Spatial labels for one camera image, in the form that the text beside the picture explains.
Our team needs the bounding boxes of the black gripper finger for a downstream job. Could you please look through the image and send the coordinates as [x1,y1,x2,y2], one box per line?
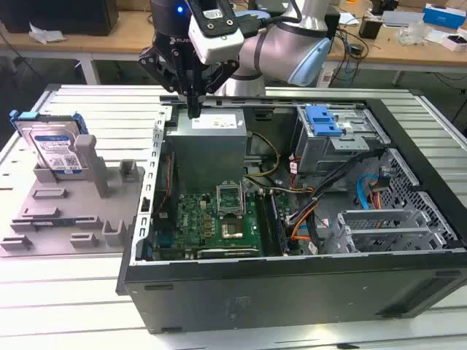
[194,60,239,120]
[137,45,196,120]

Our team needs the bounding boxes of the hard disk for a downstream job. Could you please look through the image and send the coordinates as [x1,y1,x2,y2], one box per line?
[8,109,90,176]

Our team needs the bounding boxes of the metal disk bay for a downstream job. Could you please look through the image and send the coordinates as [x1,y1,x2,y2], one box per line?
[336,209,458,253]

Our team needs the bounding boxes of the wooden desk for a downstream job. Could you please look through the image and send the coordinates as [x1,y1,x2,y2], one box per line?
[325,6,467,88]
[0,9,256,85]

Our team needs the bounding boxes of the grey power supply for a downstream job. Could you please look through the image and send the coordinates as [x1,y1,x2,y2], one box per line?
[165,108,251,195]

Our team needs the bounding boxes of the large black box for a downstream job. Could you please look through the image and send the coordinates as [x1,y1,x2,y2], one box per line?
[0,0,120,38]

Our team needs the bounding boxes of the metal socket cover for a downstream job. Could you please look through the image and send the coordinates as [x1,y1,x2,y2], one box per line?
[215,180,245,219]

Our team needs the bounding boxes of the blue drive cage latch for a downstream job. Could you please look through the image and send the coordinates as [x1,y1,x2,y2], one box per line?
[306,105,347,137]

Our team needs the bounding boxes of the crumpled white paper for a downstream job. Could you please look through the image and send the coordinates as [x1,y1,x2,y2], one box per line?
[28,22,67,45]

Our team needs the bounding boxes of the metal drive cage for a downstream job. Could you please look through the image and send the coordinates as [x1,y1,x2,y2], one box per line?
[293,104,388,176]

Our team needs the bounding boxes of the green motherboard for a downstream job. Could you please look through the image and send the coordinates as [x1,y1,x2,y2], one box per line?
[153,189,290,260]

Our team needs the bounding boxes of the CPU socket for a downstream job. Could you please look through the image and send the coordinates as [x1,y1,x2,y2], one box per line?
[220,217,244,241]

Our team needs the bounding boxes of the black RAM slot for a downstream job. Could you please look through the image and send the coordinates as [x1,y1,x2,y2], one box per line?
[255,195,274,257]
[268,190,290,256]

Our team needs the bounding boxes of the grey parts rack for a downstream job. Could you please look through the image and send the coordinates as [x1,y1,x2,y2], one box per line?
[0,133,147,258]

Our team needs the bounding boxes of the black graphics card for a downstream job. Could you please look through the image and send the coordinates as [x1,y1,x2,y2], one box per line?
[196,247,262,260]

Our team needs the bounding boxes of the flat grey box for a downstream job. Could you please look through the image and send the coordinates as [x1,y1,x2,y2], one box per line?
[380,9,426,28]

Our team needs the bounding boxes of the clear plastic packaging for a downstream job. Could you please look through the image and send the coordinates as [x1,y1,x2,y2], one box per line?
[396,20,428,47]

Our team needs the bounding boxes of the black PC case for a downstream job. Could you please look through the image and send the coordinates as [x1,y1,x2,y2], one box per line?
[115,87,467,335]

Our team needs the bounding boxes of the blue cardboard box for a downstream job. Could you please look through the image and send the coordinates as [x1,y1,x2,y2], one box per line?
[422,3,467,32]

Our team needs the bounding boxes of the small white box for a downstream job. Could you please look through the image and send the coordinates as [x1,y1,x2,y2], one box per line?
[440,31,467,53]

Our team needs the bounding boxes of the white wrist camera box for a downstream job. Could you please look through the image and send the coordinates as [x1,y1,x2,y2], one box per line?
[188,0,245,66]

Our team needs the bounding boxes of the yellow wires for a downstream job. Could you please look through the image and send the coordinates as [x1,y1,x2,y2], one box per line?
[242,132,282,180]

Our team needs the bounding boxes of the red twisted wire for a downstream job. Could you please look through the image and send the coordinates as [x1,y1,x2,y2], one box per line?
[165,152,175,217]

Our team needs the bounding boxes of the black cable bundle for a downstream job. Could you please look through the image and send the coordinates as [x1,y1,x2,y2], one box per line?
[287,148,385,224]

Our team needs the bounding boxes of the orange yellow wire bundle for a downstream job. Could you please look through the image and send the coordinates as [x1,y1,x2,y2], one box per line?
[290,202,319,242]

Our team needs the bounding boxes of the blue data wire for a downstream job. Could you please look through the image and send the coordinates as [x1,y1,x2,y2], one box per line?
[355,174,382,211]

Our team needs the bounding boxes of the red orange power wire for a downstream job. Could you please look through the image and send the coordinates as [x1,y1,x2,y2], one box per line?
[368,179,390,211]

